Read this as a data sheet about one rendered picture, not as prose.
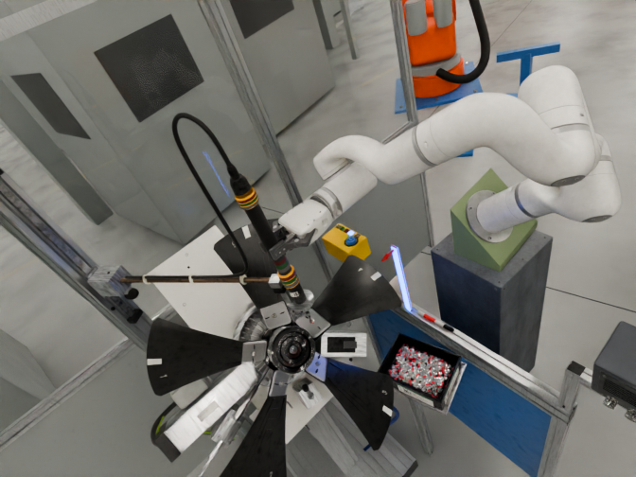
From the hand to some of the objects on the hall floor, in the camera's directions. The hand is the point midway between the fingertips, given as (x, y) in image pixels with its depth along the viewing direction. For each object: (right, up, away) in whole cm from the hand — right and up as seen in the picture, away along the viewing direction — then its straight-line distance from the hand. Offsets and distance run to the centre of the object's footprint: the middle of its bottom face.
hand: (273, 246), depth 87 cm
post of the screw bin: (+64, -100, +93) cm, 151 cm away
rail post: (+50, -73, +130) cm, 157 cm away
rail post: (+103, -104, +70) cm, 162 cm away
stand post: (+27, -111, +98) cm, 150 cm away
